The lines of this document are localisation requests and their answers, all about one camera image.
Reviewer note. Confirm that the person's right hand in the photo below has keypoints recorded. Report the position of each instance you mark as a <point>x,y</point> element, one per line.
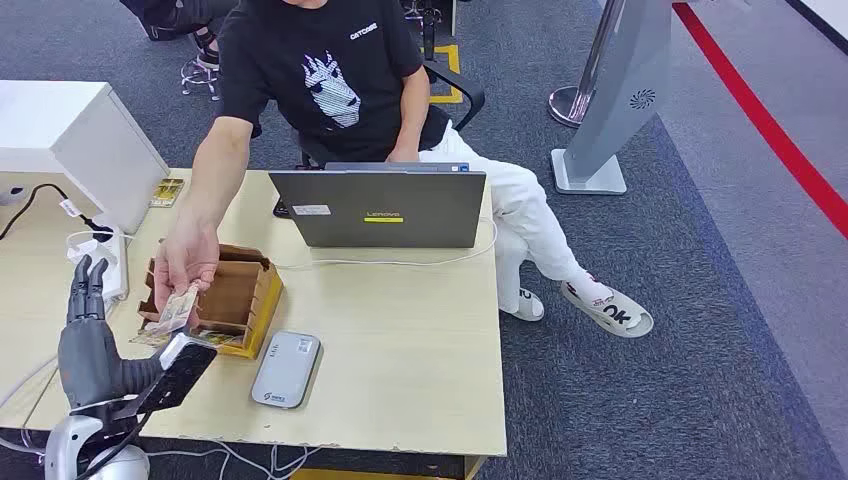
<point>189,258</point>

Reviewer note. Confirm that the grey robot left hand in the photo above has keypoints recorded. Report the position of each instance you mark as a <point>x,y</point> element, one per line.
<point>86,358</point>

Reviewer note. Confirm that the person's left hand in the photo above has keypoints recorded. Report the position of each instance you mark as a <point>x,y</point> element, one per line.
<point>403,156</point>

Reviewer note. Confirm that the pale ID card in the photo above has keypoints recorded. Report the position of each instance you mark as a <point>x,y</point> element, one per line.
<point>173,312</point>

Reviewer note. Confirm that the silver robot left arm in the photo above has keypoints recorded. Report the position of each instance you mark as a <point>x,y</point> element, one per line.
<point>66,444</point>

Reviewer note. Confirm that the person's right forearm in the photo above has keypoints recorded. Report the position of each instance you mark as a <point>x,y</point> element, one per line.
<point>215,172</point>

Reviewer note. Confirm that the person's left forearm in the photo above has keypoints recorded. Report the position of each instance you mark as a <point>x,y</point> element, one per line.
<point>412,112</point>

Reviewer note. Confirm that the wooden card organiser box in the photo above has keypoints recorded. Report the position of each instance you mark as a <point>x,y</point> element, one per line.
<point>232,298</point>

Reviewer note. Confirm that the yellow patterned card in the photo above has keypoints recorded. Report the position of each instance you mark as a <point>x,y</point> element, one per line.
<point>167,193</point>

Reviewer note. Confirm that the patterned room key card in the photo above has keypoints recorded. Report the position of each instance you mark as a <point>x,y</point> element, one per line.
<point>222,338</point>

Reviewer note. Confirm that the grey white card reader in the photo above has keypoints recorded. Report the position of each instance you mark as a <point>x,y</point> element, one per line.
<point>286,368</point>

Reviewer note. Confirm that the background person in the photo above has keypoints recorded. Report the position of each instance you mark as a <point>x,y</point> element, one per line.
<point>179,13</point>

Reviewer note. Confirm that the grey laptop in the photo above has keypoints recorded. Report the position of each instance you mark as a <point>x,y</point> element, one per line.
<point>397,205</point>

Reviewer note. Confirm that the white power strip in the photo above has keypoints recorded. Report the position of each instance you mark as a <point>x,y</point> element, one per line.
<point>119,275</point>

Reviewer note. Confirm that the white charger adapter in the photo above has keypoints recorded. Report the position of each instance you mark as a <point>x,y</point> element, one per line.
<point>86,250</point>

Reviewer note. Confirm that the black chair base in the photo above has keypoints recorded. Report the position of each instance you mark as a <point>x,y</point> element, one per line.
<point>427,23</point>

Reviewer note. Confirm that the white cabinet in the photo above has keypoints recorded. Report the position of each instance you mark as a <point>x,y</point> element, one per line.
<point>79,139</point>

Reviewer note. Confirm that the grey mouse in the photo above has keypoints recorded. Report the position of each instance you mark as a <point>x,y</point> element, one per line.
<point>10,195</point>

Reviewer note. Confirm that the chrome chair base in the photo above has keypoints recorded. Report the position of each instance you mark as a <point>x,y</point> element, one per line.
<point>199,76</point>

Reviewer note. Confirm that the grey kiosk stand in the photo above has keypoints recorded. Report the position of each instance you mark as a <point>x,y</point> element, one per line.
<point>616,106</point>

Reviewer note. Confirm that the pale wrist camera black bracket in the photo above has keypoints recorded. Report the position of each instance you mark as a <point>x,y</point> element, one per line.
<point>179,381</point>

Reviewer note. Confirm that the chrome stanchion post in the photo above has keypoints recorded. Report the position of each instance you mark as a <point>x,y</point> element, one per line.
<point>570,102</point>

